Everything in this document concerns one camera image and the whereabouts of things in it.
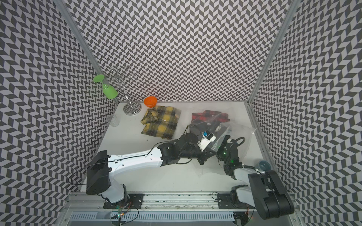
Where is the clear glass cup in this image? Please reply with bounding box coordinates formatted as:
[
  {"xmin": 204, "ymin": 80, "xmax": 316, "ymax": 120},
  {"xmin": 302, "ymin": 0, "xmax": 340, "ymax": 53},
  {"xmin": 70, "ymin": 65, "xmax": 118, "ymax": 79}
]
[{"xmin": 106, "ymin": 115, "xmax": 120, "ymax": 127}]

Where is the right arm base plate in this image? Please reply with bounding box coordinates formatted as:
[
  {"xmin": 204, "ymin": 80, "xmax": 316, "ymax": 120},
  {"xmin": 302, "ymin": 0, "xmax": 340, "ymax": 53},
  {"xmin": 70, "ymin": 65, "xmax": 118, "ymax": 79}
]
[{"xmin": 216, "ymin": 193, "xmax": 254, "ymax": 210}]

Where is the aluminium front rail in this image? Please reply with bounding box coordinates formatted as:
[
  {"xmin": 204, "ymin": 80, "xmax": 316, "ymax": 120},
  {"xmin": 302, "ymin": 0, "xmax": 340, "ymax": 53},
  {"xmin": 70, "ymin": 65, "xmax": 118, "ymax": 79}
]
[{"xmin": 63, "ymin": 192, "xmax": 251, "ymax": 211}]

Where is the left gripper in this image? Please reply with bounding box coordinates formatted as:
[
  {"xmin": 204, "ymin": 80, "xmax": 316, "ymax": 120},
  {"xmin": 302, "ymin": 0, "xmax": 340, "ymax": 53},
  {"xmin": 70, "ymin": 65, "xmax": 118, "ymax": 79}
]
[{"xmin": 179, "ymin": 144, "xmax": 218, "ymax": 165}]

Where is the teal mug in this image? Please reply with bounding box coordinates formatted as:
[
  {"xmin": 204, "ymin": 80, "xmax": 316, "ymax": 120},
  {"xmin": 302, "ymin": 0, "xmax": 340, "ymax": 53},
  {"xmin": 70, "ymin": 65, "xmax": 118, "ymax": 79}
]
[{"xmin": 258, "ymin": 160, "xmax": 272, "ymax": 171}]

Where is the red black plaid shirt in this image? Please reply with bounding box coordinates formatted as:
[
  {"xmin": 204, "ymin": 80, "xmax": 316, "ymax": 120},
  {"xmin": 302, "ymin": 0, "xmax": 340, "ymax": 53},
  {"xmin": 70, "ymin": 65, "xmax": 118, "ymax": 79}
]
[{"xmin": 191, "ymin": 110, "xmax": 230, "ymax": 124}]

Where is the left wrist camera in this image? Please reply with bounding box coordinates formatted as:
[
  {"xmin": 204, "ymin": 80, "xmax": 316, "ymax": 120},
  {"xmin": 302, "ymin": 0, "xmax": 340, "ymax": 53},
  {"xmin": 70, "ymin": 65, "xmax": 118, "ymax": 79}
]
[{"xmin": 198, "ymin": 131, "xmax": 216, "ymax": 152}]

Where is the green plastic wine glass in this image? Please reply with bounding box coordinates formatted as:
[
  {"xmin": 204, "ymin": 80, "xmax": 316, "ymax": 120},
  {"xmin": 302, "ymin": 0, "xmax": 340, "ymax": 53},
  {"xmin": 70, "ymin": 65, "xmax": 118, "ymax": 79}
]
[{"xmin": 93, "ymin": 74, "xmax": 118, "ymax": 99}]

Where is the yellow plaid shirt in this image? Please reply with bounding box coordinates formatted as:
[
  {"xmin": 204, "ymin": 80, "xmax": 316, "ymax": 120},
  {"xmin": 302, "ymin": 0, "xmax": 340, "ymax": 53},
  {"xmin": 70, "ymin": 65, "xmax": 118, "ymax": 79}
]
[{"xmin": 141, "ymin": 105, "xmax": 182, "ymax": 140}]

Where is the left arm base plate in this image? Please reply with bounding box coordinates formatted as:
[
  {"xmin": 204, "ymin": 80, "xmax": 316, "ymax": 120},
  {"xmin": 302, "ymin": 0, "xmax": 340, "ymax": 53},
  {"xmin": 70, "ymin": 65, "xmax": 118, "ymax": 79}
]
[{"xmin": 103, "ymin": 193, "xmax": 144, "ymax": 210}]

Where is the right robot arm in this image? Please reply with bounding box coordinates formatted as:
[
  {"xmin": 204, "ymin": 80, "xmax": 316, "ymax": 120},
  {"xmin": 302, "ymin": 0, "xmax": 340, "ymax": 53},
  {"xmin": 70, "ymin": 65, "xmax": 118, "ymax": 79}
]
[{"xmin": 216, "ymin": 139, "xmax": 295, "ymax": 220}]

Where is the chrome glass holder stand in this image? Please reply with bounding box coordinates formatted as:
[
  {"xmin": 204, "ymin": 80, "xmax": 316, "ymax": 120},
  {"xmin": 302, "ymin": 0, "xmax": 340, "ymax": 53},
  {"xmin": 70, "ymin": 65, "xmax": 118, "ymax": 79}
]
[{"xmin": 110, "ymin": 66, "xmax": 141, "ymax": 116}]

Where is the orange bowl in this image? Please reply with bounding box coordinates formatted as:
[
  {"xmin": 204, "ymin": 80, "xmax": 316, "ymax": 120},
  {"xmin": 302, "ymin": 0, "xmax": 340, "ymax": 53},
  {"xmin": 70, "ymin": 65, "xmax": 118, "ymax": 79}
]
[{"xmin": 143, "ymin": 96, "xmax": 157, "ymax": 108}]

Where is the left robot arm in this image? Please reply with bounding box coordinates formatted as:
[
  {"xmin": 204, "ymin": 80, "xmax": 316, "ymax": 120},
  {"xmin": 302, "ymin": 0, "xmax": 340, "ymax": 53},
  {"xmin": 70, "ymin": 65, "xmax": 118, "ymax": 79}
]
[{"xmin": 86, "ymin": 131, "xmax": 216, "ymax": 204}]

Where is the clear plastic vacuum bag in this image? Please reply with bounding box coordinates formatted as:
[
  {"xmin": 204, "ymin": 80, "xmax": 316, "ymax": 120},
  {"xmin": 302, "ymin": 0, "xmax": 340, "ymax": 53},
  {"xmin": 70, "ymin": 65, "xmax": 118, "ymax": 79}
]
[{"xmin": 189, "ymin": 109, "xmax": 256, "ymax": 175}]

